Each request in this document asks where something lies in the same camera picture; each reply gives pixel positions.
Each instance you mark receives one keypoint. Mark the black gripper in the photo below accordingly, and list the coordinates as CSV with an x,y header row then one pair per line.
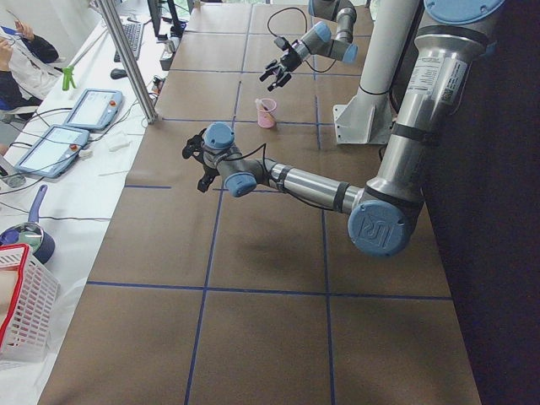
x,y
209,171
285,60

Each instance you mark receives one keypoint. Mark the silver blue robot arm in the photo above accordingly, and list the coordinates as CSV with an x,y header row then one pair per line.
x,y
331,37
415,69

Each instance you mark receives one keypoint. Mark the pink mesh pen holder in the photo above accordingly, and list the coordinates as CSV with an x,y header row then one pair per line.
x,y
266,119

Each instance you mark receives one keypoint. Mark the black monitor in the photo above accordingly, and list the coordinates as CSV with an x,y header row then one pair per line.
x,y
165,11

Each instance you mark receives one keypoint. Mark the upper blue teach pendant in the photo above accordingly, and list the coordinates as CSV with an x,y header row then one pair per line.
x,y
95,109

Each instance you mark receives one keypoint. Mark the blue teach pendant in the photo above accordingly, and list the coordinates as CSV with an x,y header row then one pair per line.
x,y
54,152
95,109

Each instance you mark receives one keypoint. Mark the black computer mouse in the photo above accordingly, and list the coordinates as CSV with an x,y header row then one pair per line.
x,y
118,73

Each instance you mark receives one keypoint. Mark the black keyboard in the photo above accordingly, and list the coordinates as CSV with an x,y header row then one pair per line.
x,y
134,34

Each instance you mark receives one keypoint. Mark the lower blue teach pendant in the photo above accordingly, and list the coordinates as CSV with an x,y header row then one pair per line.
x,y
54,152

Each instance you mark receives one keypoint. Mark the green plastic clamp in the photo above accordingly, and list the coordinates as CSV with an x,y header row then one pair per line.
x,y
68,80

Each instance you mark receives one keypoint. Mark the blue saucepan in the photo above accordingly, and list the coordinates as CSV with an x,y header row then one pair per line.
x,y
31,233

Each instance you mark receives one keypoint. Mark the seated person in white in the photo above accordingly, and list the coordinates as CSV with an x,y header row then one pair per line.
x,y
28,70

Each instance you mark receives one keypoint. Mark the white plastic basket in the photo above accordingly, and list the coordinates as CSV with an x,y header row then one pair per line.
x,y
28,294

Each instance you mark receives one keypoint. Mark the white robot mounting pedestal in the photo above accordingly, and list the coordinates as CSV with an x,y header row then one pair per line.
x,y
367,117

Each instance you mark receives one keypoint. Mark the aluminium frame post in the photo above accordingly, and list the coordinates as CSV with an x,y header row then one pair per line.
x,y
114,25

